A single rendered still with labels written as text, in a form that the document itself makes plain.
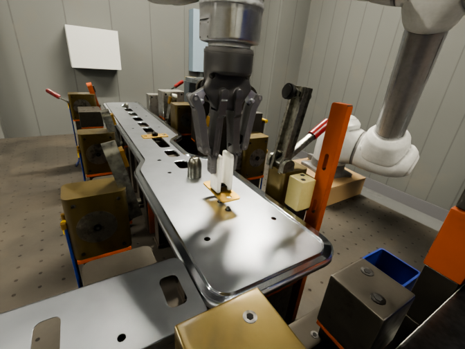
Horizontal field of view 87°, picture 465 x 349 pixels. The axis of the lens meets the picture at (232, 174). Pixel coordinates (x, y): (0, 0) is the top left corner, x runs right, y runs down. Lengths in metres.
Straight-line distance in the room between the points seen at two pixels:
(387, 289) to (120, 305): 0.26
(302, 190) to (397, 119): 0.63
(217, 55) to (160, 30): 2.98
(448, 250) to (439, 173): 2.72
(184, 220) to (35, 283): 0.51
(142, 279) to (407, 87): 0.88
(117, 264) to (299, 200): 0.31
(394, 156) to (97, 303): 1.02
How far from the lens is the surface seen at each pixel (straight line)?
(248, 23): 0.38
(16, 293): 0.84
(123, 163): 0.43
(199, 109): 0.38
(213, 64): 0.38
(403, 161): 1.13
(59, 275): 0.84
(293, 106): 0.52
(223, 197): 0.44
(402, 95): 0.97
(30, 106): 3.22
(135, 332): 0.30
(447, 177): 3.09
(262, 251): 0.38
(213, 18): 0.38
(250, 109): 0.43
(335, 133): 0.44
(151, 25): 3.32
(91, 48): 2.98
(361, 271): 0.27
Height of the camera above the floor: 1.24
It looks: 24 degrees down
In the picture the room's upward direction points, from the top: 5 degrees clockwise
